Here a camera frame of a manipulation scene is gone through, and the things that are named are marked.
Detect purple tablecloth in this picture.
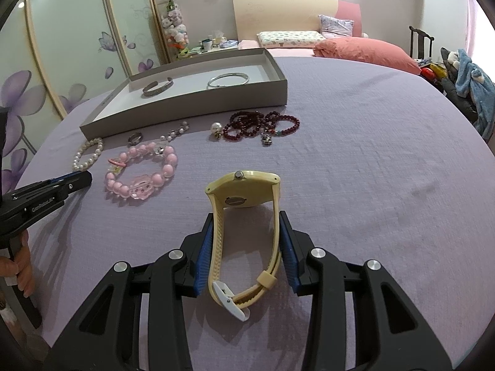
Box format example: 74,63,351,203
28,58,494,364

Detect person's left hand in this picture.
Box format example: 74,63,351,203
0,230,35,297

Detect pink nightstand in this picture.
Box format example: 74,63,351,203
189,39,239,57

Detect dark wooden chair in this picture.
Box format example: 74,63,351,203
409,26,435,60

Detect coral folded duvet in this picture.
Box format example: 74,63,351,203
313,37,421,75

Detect dark red bead bracelets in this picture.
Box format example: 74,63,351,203
222,110,301,143

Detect grey cardboard tray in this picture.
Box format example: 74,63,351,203
80,48,288,139

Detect yellow wristwatch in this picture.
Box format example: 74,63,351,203
205,170,281,322

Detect pink bead bracelet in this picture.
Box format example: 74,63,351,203
103,141,180,202

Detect large pearl earring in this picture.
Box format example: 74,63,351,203
211,122,223,140

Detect hanging plush toys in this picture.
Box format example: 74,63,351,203
158,0,190,61

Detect engraved silver cuff bracelet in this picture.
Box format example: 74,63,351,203
141,77,175,97

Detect floral white pillow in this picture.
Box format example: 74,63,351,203
257,31,325,49

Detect floral sliding wardrobe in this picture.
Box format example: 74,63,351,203
1,0,166,192

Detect small purple pillow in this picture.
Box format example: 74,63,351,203
318,14,354,38

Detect bed with pink sheet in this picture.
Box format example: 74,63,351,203
232,0,367,49

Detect blue plush clothing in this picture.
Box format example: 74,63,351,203
456,49,495,142

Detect white pearl bracelet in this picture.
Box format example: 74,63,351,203
71,135,105,173

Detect silver bangle bracelet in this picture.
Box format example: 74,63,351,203
205,72,249,90

